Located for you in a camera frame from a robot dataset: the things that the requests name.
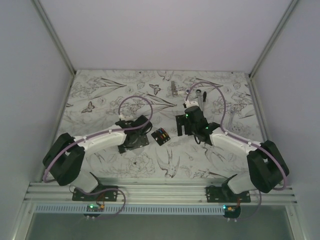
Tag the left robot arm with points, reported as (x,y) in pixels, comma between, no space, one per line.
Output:
(64,160)

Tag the aluminium corner post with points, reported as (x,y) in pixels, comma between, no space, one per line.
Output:
(274,37)
(53,35)

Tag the ratchet wrench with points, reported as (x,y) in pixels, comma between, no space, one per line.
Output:
(200,99)

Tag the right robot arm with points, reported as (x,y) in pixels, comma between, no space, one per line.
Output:
(267,169)

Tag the controller board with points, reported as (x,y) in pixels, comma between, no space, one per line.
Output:
(231,208)
(95,208)

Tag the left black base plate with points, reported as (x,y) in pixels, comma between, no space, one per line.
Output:
(103,193)

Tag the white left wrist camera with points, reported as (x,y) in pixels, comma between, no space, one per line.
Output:
(126,118)

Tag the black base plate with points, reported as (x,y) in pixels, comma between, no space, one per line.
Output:
(103,193)
(218,194)

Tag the right controller board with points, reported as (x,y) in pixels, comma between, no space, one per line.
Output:
(231,208)

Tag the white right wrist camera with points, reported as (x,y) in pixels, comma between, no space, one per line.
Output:
(189,104)

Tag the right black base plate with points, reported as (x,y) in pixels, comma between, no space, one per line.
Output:
(218,194)

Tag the metal bracket block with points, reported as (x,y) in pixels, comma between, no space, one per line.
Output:
(174,89)

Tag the aluminium frame rail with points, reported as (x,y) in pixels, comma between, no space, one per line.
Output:
(137,191)

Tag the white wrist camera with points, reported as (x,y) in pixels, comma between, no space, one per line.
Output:
(189,104)
(126,118)

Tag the black handled screwdriver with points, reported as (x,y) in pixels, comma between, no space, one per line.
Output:
(204,97)

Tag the black fuse box base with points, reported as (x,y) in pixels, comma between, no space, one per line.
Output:
(160,136)

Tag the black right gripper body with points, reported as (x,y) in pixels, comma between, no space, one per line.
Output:
(181,120)

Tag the white slotted cable duct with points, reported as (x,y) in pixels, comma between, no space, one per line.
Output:
(148,209)

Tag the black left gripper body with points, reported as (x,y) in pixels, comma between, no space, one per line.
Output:
(141,141)

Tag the left controller board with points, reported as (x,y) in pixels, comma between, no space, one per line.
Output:
(95,208)

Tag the right aluminium corner post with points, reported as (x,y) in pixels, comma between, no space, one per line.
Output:
(274,37)

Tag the silver open end wrench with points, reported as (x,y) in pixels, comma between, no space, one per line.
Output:
(232,114)

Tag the left aluminium corner post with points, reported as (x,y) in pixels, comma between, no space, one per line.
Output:
(53,35)

